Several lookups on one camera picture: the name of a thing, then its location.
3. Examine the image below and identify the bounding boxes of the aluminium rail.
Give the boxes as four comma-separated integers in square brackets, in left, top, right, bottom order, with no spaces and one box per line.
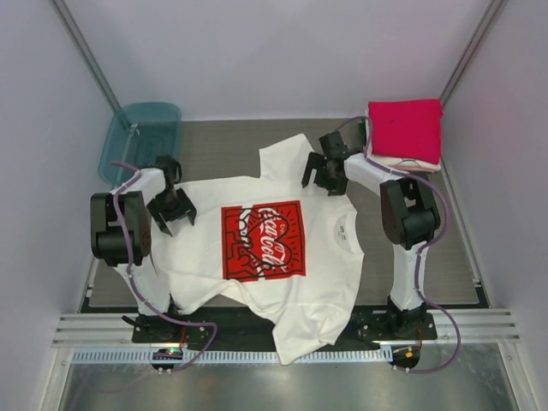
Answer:
[52,308,519,351]

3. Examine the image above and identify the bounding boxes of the white slotted cable duct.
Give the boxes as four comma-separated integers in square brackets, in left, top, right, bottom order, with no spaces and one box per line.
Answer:
[72,346,393,365]

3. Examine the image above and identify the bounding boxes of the teal plastic bin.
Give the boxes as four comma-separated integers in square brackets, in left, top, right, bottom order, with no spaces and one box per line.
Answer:
[98,102,182,186]

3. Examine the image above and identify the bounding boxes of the white t-shirt red print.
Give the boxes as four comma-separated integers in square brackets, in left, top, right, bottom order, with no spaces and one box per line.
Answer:
[152,134,364,365]

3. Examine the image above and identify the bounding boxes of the folded pink t-shirt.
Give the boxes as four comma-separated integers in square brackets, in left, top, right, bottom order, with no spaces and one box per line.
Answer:
[368,98,443,164]

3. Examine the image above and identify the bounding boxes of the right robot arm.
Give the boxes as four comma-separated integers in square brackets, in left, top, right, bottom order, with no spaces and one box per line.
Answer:
[301,131,441,339]

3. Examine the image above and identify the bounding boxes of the folded white t-shirt stack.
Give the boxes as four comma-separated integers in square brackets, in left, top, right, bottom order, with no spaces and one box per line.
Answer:
[364,147,441,173]

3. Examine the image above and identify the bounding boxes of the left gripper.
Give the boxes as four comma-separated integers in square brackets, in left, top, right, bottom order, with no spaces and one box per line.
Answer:
[148,188,196,235]

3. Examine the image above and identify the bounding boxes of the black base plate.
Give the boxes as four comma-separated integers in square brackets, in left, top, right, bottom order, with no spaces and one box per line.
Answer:
[122,306,438,343]

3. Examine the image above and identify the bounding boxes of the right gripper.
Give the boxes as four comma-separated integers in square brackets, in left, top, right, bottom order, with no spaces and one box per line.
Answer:
[302,152,348,197]

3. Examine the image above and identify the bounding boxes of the folded green t-shirt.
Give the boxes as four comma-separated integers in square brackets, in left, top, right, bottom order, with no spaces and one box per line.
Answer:
[358,116,368,142]

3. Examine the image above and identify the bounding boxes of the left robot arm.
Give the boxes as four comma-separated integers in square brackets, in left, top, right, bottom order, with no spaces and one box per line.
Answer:
[90,155,197,342]

